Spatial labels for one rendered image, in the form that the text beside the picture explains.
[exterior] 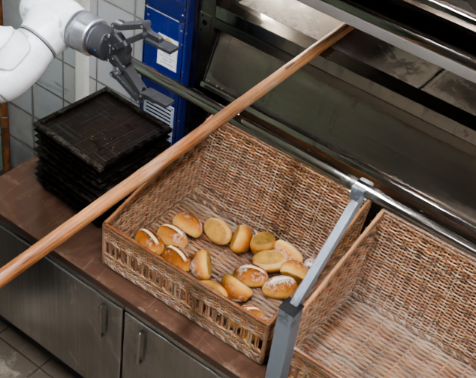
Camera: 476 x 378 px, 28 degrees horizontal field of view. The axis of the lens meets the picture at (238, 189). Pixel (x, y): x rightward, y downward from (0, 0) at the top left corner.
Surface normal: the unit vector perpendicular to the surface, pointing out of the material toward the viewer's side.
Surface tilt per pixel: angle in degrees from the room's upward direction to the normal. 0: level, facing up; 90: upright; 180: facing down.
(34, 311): 90
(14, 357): 0
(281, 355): 90
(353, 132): 70
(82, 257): 0
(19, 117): 90
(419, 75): 0
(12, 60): 55
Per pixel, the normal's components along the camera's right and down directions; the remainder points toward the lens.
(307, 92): -0.53, 0.18
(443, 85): 0.11, -0.76
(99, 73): -0.60, 0.46
